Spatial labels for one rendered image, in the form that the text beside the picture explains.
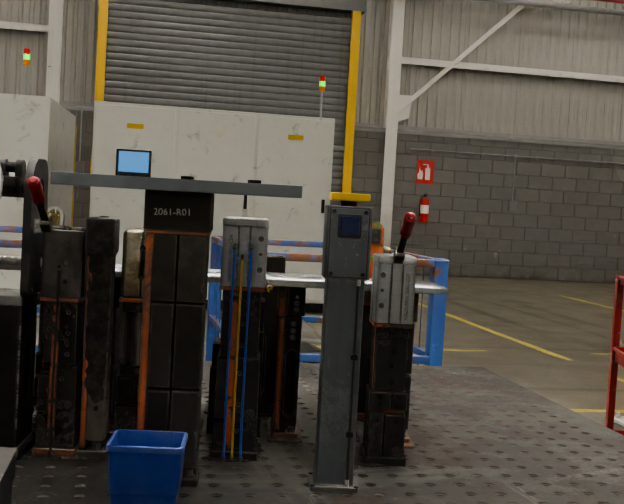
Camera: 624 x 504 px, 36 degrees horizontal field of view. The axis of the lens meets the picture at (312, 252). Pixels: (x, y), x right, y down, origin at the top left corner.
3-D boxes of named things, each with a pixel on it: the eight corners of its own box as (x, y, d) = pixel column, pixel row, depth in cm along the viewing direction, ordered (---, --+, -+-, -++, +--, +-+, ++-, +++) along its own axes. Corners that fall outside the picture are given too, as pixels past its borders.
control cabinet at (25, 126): (22, 280, 1160) (31, 75, 1147) (68, 282, 1168) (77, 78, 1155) (-17, 302, 923) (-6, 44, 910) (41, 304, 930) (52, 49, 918)
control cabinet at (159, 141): (85, 306, 940) (96, 53, 927) (86, 300, 992) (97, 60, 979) (324, 313, 990) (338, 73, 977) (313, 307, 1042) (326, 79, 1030)
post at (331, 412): (354, 479, 156) (370, 207, 153) (358, 493, 148) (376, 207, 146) (307, 477, 155) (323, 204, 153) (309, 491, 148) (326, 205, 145)
